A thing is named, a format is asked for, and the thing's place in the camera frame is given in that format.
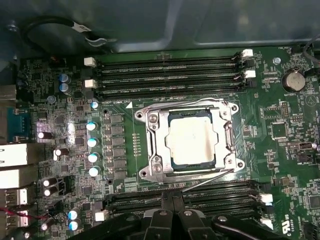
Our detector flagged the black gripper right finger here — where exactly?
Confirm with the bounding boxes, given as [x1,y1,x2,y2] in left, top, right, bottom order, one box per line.
[174,191,292,240]

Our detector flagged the black PC case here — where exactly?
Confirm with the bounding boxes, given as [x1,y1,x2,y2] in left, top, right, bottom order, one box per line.
[0,0,320,73]

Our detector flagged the metal socket cover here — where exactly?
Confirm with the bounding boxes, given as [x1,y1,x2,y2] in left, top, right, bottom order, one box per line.
[146,98,238,180]

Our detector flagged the silver square CPU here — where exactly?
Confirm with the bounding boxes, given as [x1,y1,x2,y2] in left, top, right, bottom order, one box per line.
[164,109,218,173]

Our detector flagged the metal locking lever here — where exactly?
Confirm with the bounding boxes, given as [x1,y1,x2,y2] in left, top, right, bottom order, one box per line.
[142,97,230,113]
[181,168,235,193]

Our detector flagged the blue serial port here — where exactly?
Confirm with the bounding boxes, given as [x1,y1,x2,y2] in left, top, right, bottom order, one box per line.
[6,107,32,143]

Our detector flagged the black cable white label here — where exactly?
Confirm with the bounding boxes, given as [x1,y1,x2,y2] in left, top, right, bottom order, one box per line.
[21,15,118,49]

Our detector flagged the round coin battery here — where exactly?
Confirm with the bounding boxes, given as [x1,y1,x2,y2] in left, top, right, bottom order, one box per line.
[281,68,306,93]

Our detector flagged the CPU socket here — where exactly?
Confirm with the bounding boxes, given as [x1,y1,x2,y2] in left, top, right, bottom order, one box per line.
[134,97,247,185]

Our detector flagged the green motherboard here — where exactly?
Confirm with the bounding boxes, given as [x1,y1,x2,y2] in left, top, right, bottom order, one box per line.
[14,46,320,240]

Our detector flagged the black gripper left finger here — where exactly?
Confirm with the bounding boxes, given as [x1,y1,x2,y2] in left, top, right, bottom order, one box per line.
[72,191,176,240]

